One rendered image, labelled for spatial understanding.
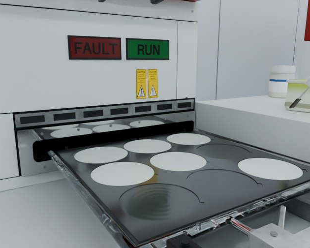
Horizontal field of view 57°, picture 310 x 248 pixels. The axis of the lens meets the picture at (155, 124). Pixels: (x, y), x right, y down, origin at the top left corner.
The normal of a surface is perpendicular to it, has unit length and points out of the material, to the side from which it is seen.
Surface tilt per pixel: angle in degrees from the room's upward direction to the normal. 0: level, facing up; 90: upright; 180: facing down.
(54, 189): 0
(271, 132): 90
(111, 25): 90
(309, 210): 90
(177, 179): 0
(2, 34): 90
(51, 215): 0
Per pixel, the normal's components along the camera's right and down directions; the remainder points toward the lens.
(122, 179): 0.00, -0.98
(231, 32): 0.52, 0.18
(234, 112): -0.85, 0.11
